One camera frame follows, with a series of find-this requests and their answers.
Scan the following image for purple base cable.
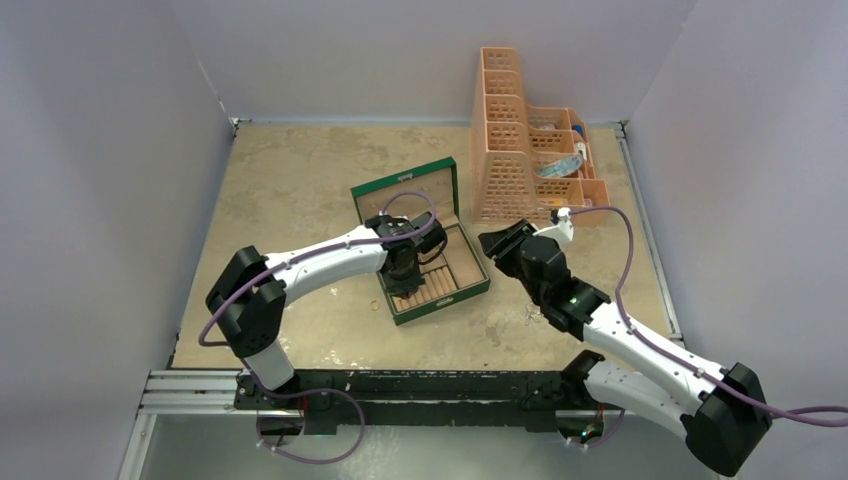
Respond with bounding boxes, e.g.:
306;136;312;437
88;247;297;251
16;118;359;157
255;388;368;466

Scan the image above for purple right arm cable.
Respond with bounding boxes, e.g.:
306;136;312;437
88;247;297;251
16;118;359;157
563;205;848;429

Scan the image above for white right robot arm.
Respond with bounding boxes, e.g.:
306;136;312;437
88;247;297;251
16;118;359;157
478;220;772;477

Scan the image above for clear tape roll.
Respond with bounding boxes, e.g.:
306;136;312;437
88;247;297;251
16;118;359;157
535;154;584;178

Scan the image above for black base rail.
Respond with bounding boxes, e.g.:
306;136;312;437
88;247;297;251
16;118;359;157
234;351;619;443

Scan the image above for green jewelry box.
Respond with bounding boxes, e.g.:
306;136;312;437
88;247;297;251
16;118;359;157
351;157;490;326

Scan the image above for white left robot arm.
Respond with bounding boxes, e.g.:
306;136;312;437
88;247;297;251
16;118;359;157
205;212;446;409

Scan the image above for orange plastic organizer rack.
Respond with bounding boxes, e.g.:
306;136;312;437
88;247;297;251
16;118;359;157
470;47;610;225

